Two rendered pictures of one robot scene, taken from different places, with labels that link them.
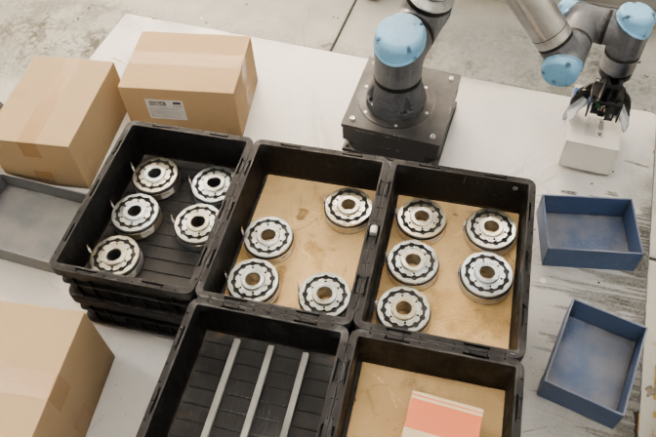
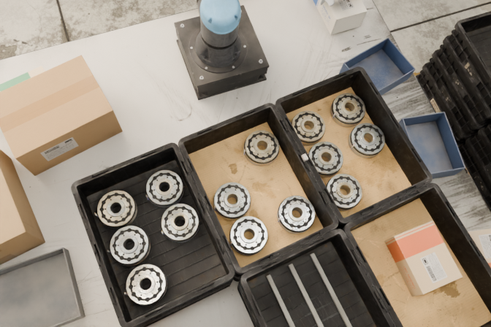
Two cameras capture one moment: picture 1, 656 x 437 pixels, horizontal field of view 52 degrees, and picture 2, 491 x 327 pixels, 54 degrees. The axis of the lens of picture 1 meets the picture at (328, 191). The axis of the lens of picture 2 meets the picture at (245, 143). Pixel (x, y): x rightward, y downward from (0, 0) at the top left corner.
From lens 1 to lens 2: 0.70 m
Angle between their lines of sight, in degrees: 29
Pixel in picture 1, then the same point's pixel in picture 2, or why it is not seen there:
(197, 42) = (44, 82)
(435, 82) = not seen: hidden behind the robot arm
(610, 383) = (439, 151)
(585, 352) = (418, 142)
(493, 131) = (277, 31)
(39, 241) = (47, 305)
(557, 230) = not seen: hidden behind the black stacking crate
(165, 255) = (172, 256)
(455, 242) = (332, 128)
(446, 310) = (359, 173)
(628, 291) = (413, 93)
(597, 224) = (374, 61)
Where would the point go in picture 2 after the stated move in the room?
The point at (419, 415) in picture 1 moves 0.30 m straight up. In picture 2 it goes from (407, 247) to (461, 222)
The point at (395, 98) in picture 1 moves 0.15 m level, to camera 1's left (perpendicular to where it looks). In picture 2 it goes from (229, 49) to (191, 77)
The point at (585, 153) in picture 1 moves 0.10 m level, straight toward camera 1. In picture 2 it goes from (347, 21) to (355, 45)
